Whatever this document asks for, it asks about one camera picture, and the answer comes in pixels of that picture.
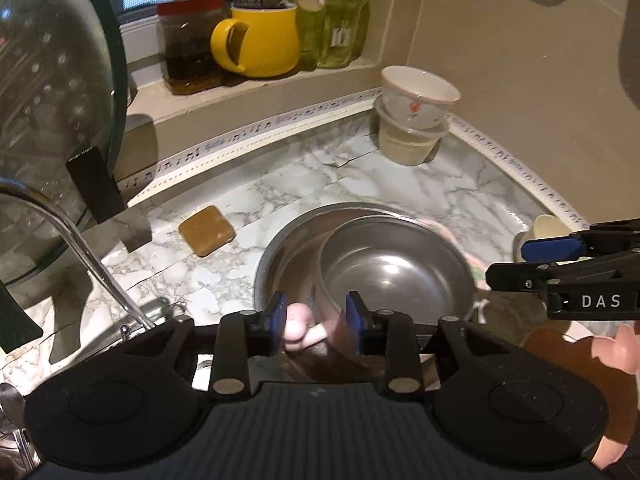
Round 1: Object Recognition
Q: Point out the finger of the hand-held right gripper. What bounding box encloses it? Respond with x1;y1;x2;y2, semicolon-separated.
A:
486;250;640;294
520;220;640;263

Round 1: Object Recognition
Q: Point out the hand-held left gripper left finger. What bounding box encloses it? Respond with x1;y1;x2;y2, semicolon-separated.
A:
120;291;290;395

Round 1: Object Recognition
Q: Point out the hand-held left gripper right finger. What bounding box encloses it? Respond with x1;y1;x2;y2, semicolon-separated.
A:
344;291;518;395

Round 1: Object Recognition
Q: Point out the cream bowl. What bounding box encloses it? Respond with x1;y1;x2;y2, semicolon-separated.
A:
513;214;573;263

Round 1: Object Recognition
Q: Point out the stainless steel bowl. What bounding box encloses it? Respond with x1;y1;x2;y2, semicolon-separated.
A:
254;202;476;356

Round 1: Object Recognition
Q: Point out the person's right hand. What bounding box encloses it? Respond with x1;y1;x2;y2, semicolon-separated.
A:
520;324;640;466

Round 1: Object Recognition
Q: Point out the brown soap bar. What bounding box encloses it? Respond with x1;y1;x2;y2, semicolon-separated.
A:
178;205;236;257

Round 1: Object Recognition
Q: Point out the stainless steel sink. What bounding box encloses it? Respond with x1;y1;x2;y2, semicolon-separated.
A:
0;300;216;466

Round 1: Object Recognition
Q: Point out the clear plastic container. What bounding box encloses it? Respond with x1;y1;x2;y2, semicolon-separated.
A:
375;97;451;167

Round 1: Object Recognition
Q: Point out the music note trim tape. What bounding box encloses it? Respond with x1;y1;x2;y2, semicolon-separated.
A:
117;87;588;226

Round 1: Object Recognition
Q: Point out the white floral bowl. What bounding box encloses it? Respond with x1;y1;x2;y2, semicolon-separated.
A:
381;65;461;130

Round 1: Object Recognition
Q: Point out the chrome faucet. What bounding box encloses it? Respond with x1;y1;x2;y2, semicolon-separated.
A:
0;175;186;341

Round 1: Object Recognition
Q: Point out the dark glass jar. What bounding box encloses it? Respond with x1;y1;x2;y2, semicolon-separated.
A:
156;0;228;96

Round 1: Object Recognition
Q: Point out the yellow mug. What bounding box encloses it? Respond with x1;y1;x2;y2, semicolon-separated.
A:
210;2;301;79

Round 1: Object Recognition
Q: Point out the green glass jug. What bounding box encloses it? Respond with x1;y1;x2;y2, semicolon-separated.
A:
295;0;371;70

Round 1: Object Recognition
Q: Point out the glass pot lid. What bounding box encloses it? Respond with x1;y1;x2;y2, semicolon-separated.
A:
0;0;131;286

